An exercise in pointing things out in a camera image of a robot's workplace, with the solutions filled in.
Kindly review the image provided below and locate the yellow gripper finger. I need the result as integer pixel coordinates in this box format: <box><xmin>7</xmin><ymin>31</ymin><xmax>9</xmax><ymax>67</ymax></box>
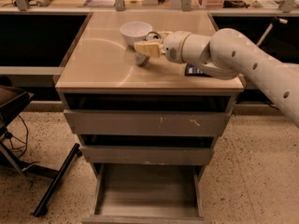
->
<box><xmin>146</xmin><ymin>31</ymin><xmax>171</xmax><ymax>42</ymax></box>
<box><xmin>134</xmin><ymin>41</ymin><xmax>164</xmax><ymax>58</ymax></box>

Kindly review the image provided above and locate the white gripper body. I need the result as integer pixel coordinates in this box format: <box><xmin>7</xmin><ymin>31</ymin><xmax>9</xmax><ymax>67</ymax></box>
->
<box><xmin>163</xmin><ymin>31</ymin><xmax>191</xmax><ymax>63</ymax></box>

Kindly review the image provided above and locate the silver redbull can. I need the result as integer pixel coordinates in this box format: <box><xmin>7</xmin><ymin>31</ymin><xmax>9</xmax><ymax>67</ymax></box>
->
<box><xmin>135</xmin><ymin>52</ymin><xmax>150</xmax><ymax>67</ymax></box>

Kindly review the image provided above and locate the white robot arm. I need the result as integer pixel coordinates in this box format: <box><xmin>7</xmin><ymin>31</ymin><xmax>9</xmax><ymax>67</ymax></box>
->
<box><xmin>134</xmin><ymin>28</ymin><xmax>299</xmax><ymax>126</ymax></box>

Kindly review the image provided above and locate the grey drawer cabinet beige top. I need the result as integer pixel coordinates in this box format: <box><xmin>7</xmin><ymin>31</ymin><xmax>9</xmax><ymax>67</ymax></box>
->
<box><xmin>52</xmin><ymin>10</ymin><xmax>246</xmax><ymax>224</ymax></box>

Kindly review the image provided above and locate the top grey drawer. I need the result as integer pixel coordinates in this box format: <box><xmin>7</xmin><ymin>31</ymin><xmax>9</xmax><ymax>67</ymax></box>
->
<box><xmin>64</xmin><ymin>109</ymin><xmax>230</xmax><ymax>136</ymax></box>

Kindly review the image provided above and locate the middle grey drawer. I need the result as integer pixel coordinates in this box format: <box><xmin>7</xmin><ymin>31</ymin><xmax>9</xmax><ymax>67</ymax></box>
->
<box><xmin>81</xmin><ymin>146</ymin><xmax>213</xmax><ymax>165</ymax></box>

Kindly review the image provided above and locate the bottom grey open drawer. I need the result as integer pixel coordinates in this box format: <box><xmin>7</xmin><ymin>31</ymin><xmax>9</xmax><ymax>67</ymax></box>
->
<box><xmin>81</xmin><ymin>164</ymin><xmax>212</xmax><ymax>224</ymax></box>

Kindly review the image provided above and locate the white ceramic bowl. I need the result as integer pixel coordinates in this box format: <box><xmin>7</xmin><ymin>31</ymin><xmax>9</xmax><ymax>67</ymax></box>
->
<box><xmin>121</xmin><ymin>21</ymin><xmax>152</xmax><ymax>47</ymax></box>

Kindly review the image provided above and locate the white rod black tip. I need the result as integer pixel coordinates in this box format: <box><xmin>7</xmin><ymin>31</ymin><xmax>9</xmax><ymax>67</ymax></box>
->
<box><xmin>256</xmin><ymin>17</ymin><xmax>288</xmax><ymax>47</ymax></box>

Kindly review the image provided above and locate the black metal stand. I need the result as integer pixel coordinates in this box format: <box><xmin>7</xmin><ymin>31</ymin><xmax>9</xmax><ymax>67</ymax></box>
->
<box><xmin>0</xmin><ymin>85</ymin><xmax>82</xmax><ymax>217</ymax></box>

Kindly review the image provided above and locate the black floor cable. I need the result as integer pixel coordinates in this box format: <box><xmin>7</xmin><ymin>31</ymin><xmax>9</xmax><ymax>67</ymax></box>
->
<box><xmin>3</xmin><ymin>114</ymin><xmax>30</xmax><ymax>159</ymax></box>

